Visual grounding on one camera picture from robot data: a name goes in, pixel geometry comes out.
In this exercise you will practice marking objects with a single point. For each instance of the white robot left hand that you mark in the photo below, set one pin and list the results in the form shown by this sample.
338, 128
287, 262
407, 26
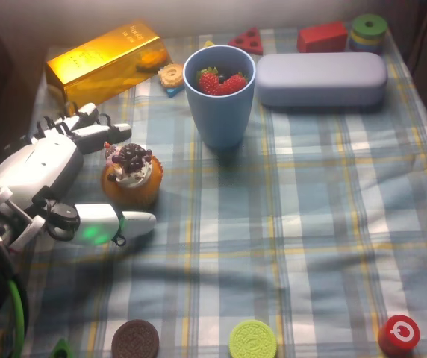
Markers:
38, 171

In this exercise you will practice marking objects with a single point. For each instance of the chocolate topped cupcake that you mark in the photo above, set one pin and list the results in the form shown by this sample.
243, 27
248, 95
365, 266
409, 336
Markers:
135, 186

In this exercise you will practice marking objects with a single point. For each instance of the strawberry topped cupcake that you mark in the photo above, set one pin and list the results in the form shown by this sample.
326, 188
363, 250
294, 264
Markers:
209, 84

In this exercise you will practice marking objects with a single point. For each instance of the blue plastic cup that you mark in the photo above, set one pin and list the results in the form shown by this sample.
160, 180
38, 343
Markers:
221, 119

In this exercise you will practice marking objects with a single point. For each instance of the shiny gold bar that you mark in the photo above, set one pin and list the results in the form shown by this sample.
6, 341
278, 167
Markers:
98, 71

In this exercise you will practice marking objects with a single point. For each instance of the blue triangle block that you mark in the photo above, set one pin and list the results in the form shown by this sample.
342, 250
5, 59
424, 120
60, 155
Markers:
174, 91

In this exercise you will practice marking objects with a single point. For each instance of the beige flower biscuit toy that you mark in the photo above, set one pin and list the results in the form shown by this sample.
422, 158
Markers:
171, 75

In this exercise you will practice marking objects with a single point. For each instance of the green triangle block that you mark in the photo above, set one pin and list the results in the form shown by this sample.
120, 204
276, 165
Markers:
62, 351

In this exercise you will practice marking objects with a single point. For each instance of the brown sandwich cookie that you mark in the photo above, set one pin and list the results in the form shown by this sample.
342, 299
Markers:
135, 339

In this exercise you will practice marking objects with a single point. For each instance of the yellow triangle block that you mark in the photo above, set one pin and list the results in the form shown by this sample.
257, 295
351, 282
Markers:
208, 44

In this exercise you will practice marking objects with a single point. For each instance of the white backdrop panel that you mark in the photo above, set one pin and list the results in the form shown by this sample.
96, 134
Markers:
198, 16

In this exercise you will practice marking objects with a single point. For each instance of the blue plaid tablecloth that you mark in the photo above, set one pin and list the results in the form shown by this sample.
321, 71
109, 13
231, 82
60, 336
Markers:
254, 242

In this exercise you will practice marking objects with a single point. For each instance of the red triangle block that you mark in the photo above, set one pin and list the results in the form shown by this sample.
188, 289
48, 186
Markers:
244, 46

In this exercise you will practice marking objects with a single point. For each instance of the green sandwich cookie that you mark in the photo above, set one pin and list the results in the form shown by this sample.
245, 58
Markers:
252, 340

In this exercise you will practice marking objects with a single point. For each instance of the lilac glasses case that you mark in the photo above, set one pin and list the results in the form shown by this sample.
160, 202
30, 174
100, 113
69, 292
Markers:
321, 78

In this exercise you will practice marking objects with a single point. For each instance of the red rectangular block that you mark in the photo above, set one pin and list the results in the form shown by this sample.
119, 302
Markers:
321, 37

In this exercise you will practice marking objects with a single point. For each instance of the red cylinder block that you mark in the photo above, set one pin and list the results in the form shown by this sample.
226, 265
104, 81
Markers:
398, 333

